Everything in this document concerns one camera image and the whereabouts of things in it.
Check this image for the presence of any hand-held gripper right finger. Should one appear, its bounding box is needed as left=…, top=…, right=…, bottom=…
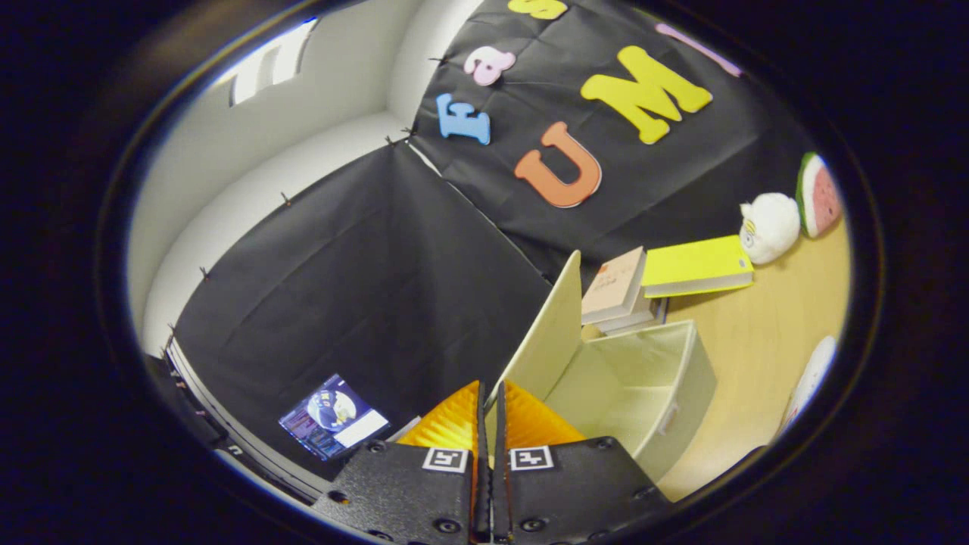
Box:
left=491, top=381, right=673, bottom=545

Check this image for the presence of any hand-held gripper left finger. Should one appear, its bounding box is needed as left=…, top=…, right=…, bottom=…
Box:
left=312, top=381, right=491, bottom=545

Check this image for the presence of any grey-green fabric storage box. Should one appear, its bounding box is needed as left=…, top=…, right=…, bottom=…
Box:
left=484, top=250, right=718, bottom=485

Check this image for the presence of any white striped canvas shoe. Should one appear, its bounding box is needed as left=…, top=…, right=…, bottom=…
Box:
left=778, top=336, right=838, bottom=434

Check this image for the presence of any tablet with lit screen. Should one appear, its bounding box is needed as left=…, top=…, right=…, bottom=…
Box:
left=278, top=373, right=391, bottom=461

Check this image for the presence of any tan paperback book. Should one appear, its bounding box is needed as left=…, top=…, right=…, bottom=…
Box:
left=581, top=246, right=648, bottom=326

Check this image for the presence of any yellow cover book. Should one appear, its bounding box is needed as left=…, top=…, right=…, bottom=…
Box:
left=640, top=235, right=756, bottom=299

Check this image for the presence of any white plush toy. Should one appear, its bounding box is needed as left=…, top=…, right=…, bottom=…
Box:
left=740, top=192, right=802, bottom=266

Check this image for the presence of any watermelon slice plush toy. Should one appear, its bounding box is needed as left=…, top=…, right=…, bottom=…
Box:
left=795, top=151, right=843, bottom=239

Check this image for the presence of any rectangular ceiling light panel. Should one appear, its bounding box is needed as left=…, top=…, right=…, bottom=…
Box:
left=229, top=19, right=319, bottom=107

